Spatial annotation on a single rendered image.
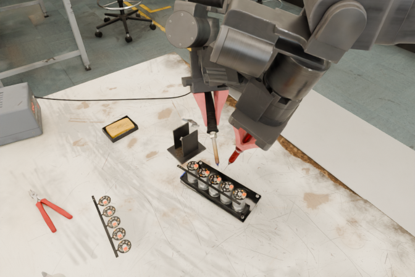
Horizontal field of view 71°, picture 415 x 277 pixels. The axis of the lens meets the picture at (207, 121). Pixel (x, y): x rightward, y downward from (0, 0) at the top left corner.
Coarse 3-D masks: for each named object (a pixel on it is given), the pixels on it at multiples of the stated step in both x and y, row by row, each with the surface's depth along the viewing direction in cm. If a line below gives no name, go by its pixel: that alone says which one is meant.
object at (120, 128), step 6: (120, 120) 76; (126, 120) 76; (132, 120) 76; (108, 126) 74; (114, 126) 74; (120, 126) 74; (126, 126) 74; (132, 126) 74; (108, 132) 73; (114, 132) 73; (120, 132) 73; (126, 132) 73; (132, 132) 74; (114, 138) 71; (120, 138) 73
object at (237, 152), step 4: (248, 136) 45; (252, 136) 44; (244, 140) 46; (248, 140) 45; (236, 148) 48; (236, 152) 49; (240, 152) 48; (232, 156) 50; (236, 156) 49; (228, 160) 51; (232, 160) 51
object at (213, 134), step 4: (212, 132) 57; (216, 132) 58; (212, 136) 57; (216, 136) 57; (212, 140) 57; (212, 144) 57; (216, 144) 57; (216, 148) 57; (216, 152) 56; (216, 156) 56; (216, 160) 56
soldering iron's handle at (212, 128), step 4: (204, 92) 61; (208, 92) 60; (208, 96) 60; (208, 100) 60; (212, 100) 60; (208, 104) 59; (212, 104) 60; (208, 108) 59; (212, 108) 59; (208, 112) 59; (212, 112) 59; (208, 116) 58; (212, 116) 58; (208, 120) 58; (212, 120) 58; (208, 124) 58; (212, 124) 58; (216, 124) 58; (208, 128) 58; (212, 128) 57; (216, 128) 57; (208, 132) 58
